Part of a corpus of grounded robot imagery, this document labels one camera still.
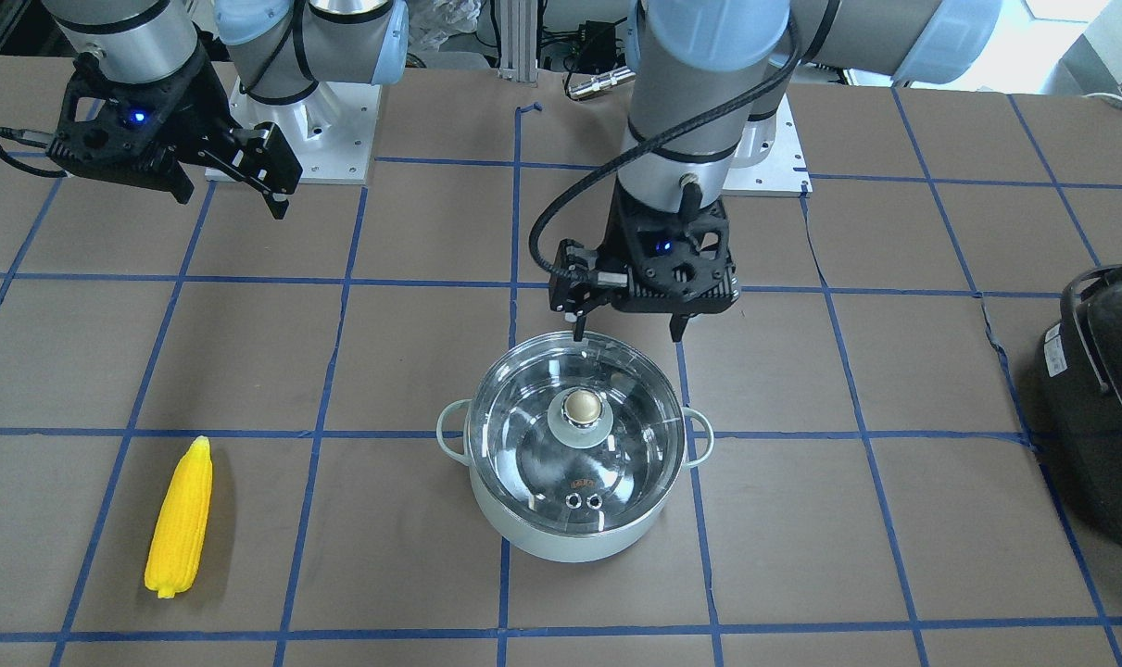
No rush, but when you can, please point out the glass pot lid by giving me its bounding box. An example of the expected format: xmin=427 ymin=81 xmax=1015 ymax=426
xmin=469 ymin=331 xmax=687 ymax=539

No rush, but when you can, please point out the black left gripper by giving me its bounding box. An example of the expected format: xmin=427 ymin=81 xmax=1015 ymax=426
xmin=570 ymin=181 xmax=737 ymax=342

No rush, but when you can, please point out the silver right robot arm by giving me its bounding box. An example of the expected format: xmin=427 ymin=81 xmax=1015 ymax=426
xmin=45 ymin=1 xmax=410 ymax=220

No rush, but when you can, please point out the black gripper cable, arm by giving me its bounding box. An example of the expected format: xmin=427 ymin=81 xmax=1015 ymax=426
xmin=0 ymin=127 xmax=68 ymax=179
xmin=528 ymin=9 xmax=802 ymax=283

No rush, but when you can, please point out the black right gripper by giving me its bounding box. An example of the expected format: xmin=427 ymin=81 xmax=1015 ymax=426
xmin=45 ymin=46 xmax=302 ymax=220

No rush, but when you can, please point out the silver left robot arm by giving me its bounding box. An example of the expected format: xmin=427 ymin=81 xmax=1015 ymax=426
xmin=528 ymin=1 xmax=1002 ymax=341

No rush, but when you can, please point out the pale green electric pot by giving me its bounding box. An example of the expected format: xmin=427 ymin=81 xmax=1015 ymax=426
xmin=435 ymin=330 xmax=715 ymax=564

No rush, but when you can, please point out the black gripper cable, right arm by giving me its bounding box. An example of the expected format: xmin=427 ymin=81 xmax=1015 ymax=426
xmin=0 ymin=127 xmax=68 ymax=179

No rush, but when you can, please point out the yellow plastic corn cob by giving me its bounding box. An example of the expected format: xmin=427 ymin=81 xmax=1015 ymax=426
xmin=142 ymin=435 xmax=213 ymax=599

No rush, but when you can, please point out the black gripper cable, left arm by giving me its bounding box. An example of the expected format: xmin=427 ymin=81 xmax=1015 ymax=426
xmin=528 ymin=9 xmax=802 ymax=283

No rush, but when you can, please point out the black rice cooker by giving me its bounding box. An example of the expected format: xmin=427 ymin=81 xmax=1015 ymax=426
xmin=1039 ymin=263 xmax=1122 ymax=547

